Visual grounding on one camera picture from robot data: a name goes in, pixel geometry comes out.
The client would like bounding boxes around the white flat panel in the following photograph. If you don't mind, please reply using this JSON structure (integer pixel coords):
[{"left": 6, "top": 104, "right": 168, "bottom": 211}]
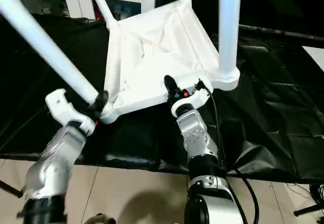
[{"left": 302, "top": 45, "right": 324, "bottom": 72}]

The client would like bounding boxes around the black mat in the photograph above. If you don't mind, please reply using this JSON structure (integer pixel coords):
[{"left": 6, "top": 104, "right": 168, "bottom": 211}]
[{"left": 0, "top": 12, "right": 324, "bottom": 184}]

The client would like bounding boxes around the white plastic table top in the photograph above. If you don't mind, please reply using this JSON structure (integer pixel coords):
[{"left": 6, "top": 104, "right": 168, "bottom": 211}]
[{"left": 100, "top": 0, "right": 240, "bottom": 125}]

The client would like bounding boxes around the black table frame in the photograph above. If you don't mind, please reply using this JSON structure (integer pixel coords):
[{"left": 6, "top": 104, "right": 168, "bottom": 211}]
[{"left": 0, "top": 179, "right": 23, "bottom": 199}]

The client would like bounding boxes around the black backdrop cloth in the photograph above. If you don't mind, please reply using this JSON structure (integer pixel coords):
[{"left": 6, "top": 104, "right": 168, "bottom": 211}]
[{"left": 154, "top": 0, "right": 324, "bottom": 39}]

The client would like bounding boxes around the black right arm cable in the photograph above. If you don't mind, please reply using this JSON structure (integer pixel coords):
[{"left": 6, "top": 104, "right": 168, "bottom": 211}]
[{"left": 194, "top": 79, "right": 261, "bottom": 224}]

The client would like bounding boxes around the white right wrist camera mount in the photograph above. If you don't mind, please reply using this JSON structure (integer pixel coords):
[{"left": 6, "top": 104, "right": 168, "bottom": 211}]
[{"left": 171, "top": 78, "right": 211, "bottom": 118}]

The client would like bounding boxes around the black floor cable bundle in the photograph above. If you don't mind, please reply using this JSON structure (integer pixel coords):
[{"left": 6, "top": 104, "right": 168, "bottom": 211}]
[{"left": 309, "top": 183, "right": 324, "bottom": 206}]

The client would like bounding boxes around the dark metal rod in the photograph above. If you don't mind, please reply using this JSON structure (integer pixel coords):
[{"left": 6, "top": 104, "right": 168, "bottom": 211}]
[{"left": 239, "top": 24, "right": 324, "bottom": 42}]

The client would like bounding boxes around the black stand rod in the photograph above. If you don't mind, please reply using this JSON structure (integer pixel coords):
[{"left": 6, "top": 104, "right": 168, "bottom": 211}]
[{"left": 293, "top": 203, "right": 324, "bottom": 217}]

